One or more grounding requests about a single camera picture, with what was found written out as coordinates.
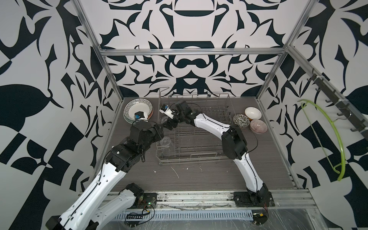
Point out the white orange small bowl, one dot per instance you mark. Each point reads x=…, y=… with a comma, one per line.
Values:
x=253, y=113

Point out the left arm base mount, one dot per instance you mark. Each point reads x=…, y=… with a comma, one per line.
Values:
x=145, y=199

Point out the black usb hub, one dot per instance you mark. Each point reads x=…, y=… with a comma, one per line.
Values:
x=134, y=217

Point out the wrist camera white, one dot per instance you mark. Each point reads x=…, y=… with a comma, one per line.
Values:
x=166, y=110
x=140, y=115

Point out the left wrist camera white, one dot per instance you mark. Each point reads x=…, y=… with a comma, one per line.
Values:
x=140, y=115

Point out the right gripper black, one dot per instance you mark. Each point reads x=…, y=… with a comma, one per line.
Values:
x=168, y=123

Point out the pink ribbed bowl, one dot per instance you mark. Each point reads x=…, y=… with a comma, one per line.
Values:
x=258, y=126

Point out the black white patterned bowl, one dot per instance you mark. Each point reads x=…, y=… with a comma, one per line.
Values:
x=241, y=120

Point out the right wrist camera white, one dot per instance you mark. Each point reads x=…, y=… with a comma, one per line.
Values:
x=166, y=110

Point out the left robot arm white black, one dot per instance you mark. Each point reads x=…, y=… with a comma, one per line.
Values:
x=87, y=212

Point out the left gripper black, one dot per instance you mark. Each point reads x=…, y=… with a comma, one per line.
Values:
x=158, y=133

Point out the white slotted cable duct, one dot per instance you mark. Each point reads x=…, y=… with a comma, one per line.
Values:
x=176, y=215

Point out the clear smooth plastic cup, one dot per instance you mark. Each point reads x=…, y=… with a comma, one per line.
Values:
x=164, y=120

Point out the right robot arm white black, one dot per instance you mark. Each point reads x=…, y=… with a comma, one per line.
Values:
x=234, y=146

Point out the aluminium frame bars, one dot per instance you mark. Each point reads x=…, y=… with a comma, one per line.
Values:
x=310, y=40

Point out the grey wire dish rack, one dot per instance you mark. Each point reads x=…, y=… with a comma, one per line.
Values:
x=192, y=144

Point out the clear faceted plastic cup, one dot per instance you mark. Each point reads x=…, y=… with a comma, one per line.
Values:
x=166, y=145

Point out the green plastic hanger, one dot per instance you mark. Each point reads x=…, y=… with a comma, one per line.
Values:
x=338, y=168

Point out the black wall hook rail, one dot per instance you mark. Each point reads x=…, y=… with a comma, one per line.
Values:
x=347, y=110

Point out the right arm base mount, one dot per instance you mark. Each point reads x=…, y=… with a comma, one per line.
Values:
x=250, y=199

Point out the small round black device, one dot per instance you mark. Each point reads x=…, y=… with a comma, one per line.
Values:
x=260, y=218

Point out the zigzag rim white bowl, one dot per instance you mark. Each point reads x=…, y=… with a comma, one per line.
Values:
x=136, y=105

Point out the teal red striped bowl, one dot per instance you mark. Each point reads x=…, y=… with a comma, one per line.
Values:
x=132, y=120

